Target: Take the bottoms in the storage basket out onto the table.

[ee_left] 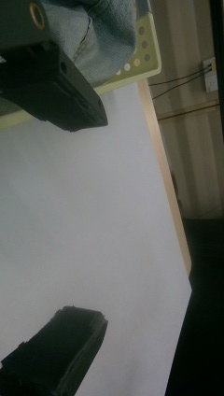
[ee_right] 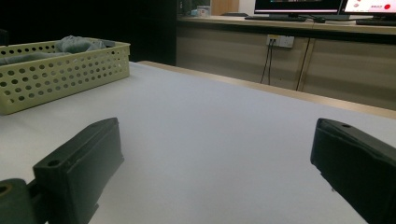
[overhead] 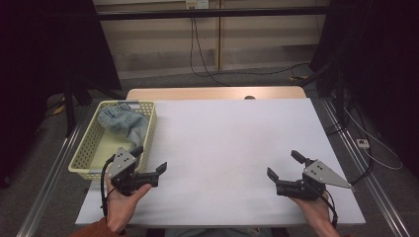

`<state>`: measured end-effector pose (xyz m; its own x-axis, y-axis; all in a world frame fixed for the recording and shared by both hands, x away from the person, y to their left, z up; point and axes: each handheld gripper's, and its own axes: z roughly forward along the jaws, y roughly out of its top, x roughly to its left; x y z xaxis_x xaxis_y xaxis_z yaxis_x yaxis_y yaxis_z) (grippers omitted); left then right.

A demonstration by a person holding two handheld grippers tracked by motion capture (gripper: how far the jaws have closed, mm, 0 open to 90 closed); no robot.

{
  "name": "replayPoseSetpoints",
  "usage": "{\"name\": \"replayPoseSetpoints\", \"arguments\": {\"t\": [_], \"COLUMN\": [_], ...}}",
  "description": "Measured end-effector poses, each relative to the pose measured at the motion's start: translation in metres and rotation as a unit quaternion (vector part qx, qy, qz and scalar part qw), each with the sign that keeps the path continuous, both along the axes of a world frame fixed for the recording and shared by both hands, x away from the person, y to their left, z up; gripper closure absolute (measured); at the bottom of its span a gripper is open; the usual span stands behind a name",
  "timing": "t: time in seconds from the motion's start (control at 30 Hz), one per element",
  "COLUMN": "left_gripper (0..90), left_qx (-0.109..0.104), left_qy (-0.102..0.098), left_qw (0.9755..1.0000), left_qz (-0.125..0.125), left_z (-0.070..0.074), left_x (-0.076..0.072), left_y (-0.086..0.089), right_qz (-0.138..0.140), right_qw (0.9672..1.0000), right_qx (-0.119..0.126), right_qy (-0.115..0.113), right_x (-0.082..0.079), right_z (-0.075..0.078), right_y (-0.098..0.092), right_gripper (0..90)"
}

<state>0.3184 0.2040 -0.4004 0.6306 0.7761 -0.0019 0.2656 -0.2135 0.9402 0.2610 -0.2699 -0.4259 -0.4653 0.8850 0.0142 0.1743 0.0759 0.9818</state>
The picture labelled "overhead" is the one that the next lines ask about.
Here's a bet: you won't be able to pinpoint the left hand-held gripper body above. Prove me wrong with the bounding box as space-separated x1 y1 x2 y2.
108 146 146 198

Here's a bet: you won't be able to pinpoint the black tripod stand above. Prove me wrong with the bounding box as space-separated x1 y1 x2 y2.
62 77 127 138

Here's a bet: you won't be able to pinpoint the person's right hand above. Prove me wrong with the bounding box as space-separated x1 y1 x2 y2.
289 193 333 229

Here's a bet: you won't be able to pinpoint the light blue denim jeans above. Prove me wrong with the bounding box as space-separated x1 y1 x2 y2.
97 103 150 150

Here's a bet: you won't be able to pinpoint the hand-held gripper cable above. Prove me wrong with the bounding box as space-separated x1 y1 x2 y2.
100 155 117 219
324 189 339 229

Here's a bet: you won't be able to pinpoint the black horizontal bar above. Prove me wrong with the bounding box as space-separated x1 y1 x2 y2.
94 5 331 22

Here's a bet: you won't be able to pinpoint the left hand-held gripper cable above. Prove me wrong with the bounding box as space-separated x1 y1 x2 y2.
100 155 117 219

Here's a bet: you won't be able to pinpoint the person's left hand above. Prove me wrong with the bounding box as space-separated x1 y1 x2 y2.
106 179 153 234

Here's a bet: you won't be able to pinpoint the aluminium floor rail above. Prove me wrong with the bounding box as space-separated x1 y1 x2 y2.
15 121 85 237
319 98 412 237

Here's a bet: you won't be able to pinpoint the black curtain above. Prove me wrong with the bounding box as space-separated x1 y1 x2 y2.
308 0 419 179
0 0 124 190

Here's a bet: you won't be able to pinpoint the black floor cable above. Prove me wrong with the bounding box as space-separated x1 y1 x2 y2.
324 98 375 186

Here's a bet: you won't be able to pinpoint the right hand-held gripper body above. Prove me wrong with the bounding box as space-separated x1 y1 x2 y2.
295 159 352 202

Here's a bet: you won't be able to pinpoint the yellow plastic basket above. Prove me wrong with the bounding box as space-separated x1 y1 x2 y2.
67 100 158 182

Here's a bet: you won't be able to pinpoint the black hanging cable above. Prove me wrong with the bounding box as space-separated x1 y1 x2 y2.
189 17 231 87
192 17 311 79

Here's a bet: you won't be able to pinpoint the white wall socket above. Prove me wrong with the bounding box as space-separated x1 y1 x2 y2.
185 0 210 10

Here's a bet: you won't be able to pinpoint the white floor cable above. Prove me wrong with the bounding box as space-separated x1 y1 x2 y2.
343 107 404 172

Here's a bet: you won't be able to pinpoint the right hand-held gripper cable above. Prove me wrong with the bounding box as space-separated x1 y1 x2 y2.
324 189 339 229

